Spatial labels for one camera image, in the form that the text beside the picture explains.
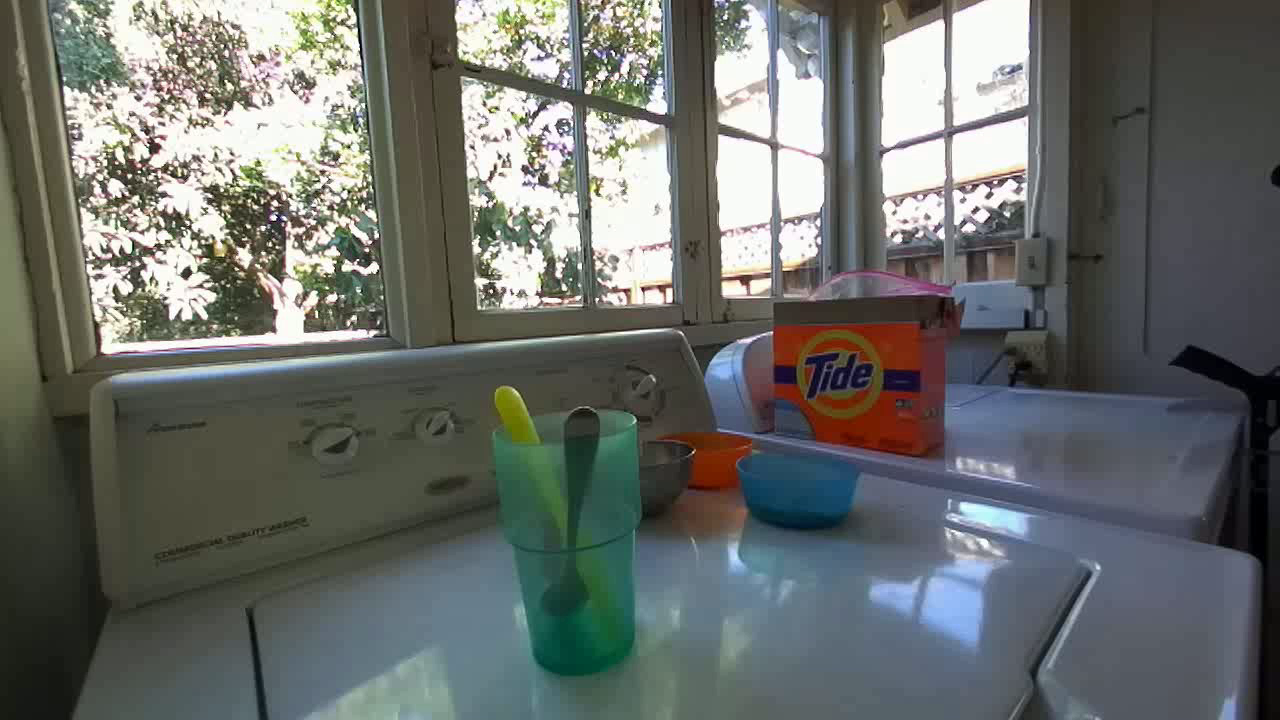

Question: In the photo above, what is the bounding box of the silver metal spoon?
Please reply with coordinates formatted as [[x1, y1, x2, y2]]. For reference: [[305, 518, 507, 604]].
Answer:
[[539, 405, 604, 621]]

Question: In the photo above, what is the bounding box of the orange plastic bowl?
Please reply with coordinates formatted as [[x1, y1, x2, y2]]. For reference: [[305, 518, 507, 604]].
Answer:
[[663, 429, 759, 490]]

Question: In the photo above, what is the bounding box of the yellow plastic spoon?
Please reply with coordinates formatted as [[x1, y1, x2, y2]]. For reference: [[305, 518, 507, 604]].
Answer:
[[494, 384, 579, 570]]

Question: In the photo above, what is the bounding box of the blue plastic bowl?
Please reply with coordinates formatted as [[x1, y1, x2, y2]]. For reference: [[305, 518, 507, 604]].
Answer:
[[737, 448, 863, 531]]

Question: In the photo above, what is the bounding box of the green translucent plastic cup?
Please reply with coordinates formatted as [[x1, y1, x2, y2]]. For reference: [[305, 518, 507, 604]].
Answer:
[[490, 406, 643, 678]]

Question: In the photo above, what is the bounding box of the large white timer dial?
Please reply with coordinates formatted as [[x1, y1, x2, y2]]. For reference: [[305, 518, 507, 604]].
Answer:
[[612, 363, 669, 419]]

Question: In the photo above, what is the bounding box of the small white control knob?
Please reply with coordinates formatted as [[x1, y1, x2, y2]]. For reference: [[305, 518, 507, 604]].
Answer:
[[299, 417, 373, 468], [408, 405, 465, 448]]

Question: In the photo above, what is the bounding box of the orange Tide detergent box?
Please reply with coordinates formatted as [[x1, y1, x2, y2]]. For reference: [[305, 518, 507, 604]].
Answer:
[[768, 293, 965, 459]]

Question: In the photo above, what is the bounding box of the pink plastic bag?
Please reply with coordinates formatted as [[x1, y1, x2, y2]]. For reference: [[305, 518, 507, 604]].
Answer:
[[813, 269, 960, 304]]

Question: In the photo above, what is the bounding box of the white washing machine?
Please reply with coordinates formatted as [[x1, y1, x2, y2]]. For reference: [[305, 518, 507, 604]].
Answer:
[[73, 328, 1263, 720]]

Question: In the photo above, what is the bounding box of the white plastic container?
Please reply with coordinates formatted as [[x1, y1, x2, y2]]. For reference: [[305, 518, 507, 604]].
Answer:
[[953, 276, 1040, 336]]

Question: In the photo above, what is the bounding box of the black tripod stand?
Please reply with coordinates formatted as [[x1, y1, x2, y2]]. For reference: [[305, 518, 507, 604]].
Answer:
[[1167, 338, 1280, 563]]

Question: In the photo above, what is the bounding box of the white wooden window frame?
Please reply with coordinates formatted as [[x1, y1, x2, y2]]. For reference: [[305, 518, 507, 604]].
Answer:
[[0, 0, 1071, 419]]

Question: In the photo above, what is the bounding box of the wall outlet with plug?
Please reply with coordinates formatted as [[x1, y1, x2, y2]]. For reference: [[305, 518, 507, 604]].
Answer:
[[1001, 328, 1058, 392]]

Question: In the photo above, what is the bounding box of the beige wall switch plate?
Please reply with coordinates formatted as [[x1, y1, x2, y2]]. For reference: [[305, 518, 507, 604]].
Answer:
[[1015, 237, 1058, 293]]

